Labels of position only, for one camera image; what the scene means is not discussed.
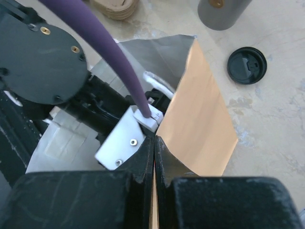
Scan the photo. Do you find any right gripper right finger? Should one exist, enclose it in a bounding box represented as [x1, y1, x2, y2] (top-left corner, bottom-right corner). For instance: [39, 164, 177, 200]
[154, 136, 303, 229]

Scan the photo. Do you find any brown paper bag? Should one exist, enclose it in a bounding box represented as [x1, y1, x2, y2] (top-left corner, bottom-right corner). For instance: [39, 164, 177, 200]
[27, 35, 238, 218]

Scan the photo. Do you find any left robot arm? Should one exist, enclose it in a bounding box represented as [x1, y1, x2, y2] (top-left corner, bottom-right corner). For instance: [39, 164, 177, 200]
[0, 0, 130, 185]

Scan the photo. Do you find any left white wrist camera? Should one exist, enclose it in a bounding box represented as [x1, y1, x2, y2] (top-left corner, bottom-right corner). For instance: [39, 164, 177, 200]
[95, 105, 164, 170]

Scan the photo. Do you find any grey straw holder cup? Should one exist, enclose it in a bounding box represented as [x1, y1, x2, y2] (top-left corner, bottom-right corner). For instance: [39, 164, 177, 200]
[197, 0, 251, 31]

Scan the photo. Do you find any brown cardboard cup carrier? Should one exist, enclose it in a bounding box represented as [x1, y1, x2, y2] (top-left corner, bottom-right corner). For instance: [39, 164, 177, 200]
[90, 0, 140, 21]

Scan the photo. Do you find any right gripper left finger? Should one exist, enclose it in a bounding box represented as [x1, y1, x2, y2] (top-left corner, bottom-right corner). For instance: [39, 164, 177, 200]
[0, 137, 154, 229]

